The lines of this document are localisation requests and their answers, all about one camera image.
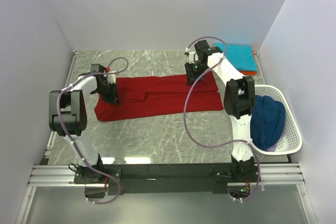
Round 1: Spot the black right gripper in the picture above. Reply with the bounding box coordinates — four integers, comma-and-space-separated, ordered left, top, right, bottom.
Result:
184, 61, 208, 87

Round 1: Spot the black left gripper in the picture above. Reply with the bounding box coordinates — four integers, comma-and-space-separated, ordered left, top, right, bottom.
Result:
94, 81, 120, 106

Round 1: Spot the red t shirt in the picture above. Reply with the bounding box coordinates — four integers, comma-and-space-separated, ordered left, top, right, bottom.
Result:
95, 72, 223, 122

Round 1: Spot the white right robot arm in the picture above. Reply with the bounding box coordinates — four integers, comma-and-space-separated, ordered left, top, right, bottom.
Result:
185, 37, 256, 182

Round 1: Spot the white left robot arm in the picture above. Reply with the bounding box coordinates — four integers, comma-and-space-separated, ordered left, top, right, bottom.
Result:
49, 64, 121, 183

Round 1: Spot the folded orange t shirt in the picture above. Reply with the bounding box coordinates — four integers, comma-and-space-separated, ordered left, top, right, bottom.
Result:
239, 50, 258, 76

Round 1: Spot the folded turquoise t shirt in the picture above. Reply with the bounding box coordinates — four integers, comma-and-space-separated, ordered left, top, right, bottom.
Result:
225, 44, 256, 71

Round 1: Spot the black base crossbar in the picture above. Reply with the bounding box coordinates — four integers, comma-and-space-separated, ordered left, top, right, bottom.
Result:
73, 163, 259, 196

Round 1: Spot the navy blue t shirt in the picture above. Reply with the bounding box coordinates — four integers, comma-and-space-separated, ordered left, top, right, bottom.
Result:
250, 95, 286, 151

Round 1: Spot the lavender t shirt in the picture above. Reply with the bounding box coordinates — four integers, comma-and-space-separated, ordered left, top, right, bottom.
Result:
267, 144, 277, 152

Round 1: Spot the white plastic laundry basket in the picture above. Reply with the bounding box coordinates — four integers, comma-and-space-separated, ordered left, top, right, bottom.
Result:
252, 84, 302, 156

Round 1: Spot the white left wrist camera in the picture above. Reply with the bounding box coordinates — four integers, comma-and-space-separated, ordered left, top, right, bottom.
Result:
103, 67, 117, 84

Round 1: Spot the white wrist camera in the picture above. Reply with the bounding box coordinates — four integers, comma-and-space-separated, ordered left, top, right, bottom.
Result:
184, 47, 198, 63
103, 67, 117, 84

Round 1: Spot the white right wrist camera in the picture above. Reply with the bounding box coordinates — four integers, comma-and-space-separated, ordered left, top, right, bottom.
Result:
184, 47, 198, 63

